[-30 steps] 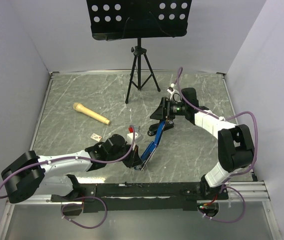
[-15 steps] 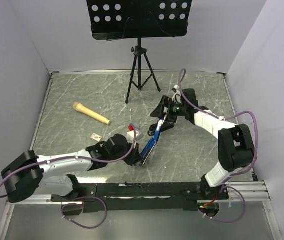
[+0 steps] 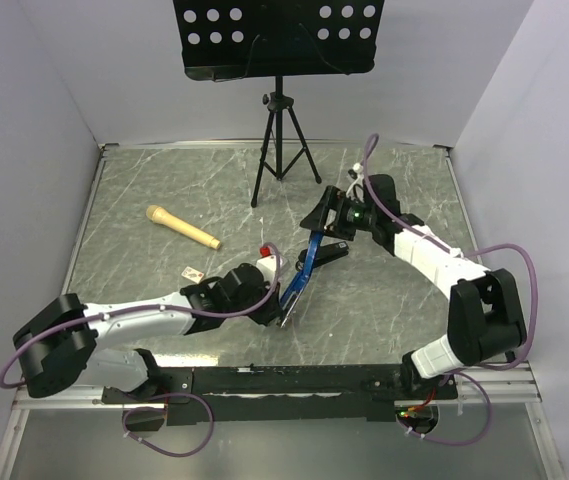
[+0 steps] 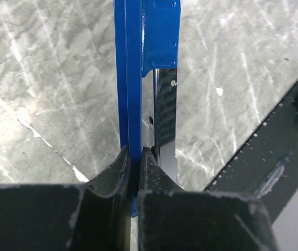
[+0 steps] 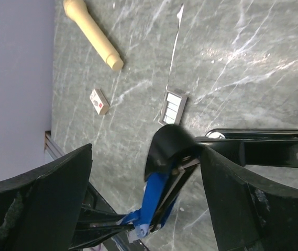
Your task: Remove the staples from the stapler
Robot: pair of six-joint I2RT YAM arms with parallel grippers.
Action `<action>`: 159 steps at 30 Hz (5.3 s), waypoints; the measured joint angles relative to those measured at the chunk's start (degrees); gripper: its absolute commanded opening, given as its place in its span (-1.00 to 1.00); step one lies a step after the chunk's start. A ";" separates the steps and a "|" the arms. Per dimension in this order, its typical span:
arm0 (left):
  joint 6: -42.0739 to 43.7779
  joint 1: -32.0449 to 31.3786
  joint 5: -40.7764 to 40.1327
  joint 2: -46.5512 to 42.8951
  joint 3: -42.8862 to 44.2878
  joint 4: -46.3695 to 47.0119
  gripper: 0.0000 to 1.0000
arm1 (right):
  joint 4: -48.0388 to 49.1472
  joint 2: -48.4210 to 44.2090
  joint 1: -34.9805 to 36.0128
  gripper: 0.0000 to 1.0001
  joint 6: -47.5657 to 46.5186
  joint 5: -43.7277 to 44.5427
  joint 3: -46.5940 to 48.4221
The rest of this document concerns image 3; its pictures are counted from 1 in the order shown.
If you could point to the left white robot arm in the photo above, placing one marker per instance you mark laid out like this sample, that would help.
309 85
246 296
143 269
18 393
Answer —
70 342

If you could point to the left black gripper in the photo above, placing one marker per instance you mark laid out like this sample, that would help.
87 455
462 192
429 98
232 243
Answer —
272 309

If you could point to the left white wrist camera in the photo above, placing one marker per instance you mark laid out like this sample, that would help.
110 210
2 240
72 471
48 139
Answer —
267 263

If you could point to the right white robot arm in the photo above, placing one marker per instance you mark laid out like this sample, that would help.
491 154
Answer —
485 316

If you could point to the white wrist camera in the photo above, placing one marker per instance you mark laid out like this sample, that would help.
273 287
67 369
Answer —
356 172
267 263

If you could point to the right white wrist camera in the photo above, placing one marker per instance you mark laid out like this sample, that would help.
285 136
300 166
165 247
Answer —
356 172

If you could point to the black stapler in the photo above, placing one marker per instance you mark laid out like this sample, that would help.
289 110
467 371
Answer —
324 255

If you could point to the beige toy microphone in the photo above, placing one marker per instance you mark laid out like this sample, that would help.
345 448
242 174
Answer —
161 216

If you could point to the small playing card box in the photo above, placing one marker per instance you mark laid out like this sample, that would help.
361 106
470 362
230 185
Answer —
192 275

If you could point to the aluminium extrusion rail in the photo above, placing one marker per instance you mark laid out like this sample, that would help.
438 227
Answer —
516 385

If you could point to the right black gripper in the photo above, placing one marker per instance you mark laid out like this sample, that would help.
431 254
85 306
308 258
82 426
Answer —
335 200

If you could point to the black music stand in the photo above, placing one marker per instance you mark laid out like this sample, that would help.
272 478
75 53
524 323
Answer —
235 40

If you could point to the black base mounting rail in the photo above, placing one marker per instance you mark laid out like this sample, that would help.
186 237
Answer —
268 393

